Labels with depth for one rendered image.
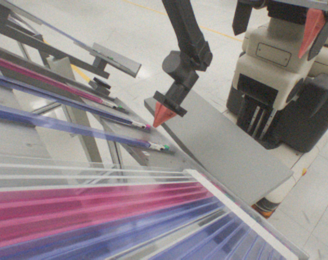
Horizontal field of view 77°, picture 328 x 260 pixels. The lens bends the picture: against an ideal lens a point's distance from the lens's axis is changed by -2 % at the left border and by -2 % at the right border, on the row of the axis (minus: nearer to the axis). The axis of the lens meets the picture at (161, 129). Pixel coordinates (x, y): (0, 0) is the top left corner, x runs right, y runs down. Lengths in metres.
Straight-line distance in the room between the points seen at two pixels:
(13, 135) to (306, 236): 1.39
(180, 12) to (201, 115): 0.46
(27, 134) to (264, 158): 0.70
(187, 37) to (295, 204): 1.20
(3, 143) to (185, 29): 0.47
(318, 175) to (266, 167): 0.98
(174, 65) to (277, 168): 0.48
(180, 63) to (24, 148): 0.42
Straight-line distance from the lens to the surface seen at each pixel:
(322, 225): 1.53
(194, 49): 0.61
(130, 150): 0.41
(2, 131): 0.27
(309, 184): 1.65
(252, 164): 0.76
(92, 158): 1.22
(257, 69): 0.87
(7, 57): 0.60
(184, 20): 0.57
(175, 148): 0.57
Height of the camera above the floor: 1.17
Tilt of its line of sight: 45 degrees down
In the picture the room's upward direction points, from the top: straight up
